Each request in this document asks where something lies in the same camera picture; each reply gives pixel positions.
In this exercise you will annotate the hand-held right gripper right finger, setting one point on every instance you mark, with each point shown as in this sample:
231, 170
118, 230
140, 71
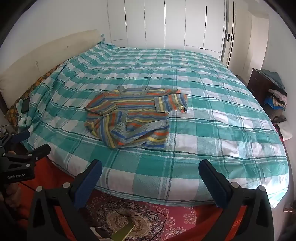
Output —
212, 185

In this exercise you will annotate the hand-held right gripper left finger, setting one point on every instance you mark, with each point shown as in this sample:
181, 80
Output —
89, 184

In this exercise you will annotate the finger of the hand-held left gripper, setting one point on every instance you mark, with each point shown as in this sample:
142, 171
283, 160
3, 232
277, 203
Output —
20, 137
38, 151

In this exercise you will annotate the striped knit sweater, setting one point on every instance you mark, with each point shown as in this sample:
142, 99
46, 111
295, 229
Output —
138, 115

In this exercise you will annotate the pile of clothes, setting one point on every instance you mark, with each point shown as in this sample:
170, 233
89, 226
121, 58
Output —
275, 97

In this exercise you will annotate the orange floral pillow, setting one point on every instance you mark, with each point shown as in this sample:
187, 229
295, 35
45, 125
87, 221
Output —
12, 112

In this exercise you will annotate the orange fleece garment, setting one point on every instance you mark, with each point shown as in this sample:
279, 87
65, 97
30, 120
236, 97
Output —
55, 171

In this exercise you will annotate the black phone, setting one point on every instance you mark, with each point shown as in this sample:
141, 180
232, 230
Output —
25, 106

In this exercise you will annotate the red patterned rug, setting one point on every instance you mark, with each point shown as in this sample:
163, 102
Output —
180, 215

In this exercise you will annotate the teal checked bedsheet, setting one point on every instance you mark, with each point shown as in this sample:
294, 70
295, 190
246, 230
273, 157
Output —
208, 115

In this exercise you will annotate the cream padded headboard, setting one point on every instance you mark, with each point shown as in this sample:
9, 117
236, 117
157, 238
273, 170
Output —
34, 53

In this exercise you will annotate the dark wooden cabinet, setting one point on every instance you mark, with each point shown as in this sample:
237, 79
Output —
255, 83

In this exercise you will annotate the white door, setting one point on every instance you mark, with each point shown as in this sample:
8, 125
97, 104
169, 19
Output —
230, 23

